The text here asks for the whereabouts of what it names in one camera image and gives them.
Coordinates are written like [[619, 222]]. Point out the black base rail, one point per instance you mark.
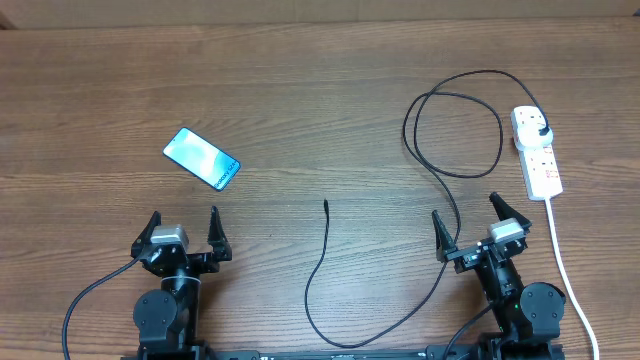
[[340, 355]]

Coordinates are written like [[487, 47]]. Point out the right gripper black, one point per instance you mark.
[[465, 255]]

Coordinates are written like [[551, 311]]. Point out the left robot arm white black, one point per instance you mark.
[[167, 317]]

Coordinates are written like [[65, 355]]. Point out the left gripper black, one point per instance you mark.
[[209, 263]]

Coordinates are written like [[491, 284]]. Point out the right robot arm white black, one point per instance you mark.
[[528, 316]]

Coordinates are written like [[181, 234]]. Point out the white power strip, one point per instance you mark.
[[539, 166]]

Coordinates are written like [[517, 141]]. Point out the blue Samsung Galaxy smartphone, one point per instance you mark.
[[202, 159]]

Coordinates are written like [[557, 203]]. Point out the white charger adapter plug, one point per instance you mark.
[[529, 137]]

